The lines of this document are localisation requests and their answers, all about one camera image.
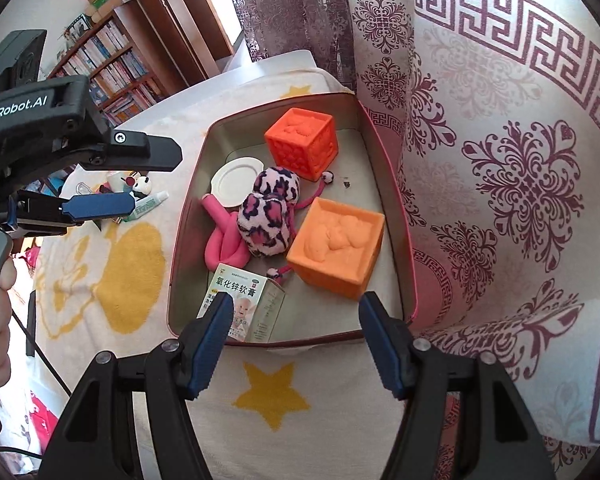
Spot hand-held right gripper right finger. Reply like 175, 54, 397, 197
358, 291, 556, 480

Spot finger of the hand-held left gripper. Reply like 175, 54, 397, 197
80, 128, 183, 172
7, 191, 137, 236

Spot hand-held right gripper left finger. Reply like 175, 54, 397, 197
39, 291, 236, 480

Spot small white green tube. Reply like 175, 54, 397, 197
121, 191, 170, 223

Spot green white medicine box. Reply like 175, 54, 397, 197
196, 262, 286, 345

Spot small white plate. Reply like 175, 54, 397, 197
210, 157, 265, 209

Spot pink knotted foam toy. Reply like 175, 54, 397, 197
202, 195, 251, 267

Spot large light orange cube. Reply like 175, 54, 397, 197
286, 196, 386, 302

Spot leopard plush hair tie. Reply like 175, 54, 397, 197
236, 167, 337, 281

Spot small dark orange cube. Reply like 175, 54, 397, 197
264, 107, 340, 182

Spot red tin box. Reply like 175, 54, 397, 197
166, 92, 421, 348

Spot panda figure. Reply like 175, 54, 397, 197
127, 172, 153, 198

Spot white and yellow towel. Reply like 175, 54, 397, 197
27, 67, 461, 480

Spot rows of books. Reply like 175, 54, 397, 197
55, 22, 163, 123

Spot wooden bookshelf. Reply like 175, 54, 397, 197
45, 10, 191, 128

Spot black upright bar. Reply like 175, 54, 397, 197
26, 290, 37, 356

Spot pink printed blanket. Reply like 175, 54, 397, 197
10, 240, 66, 461

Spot purple patterned curtain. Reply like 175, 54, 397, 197
215, 0, 416, 111

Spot wooden door frame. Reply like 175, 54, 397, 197
120, 0, 236, 91

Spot black cable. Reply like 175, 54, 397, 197
10, 305, 76, 396

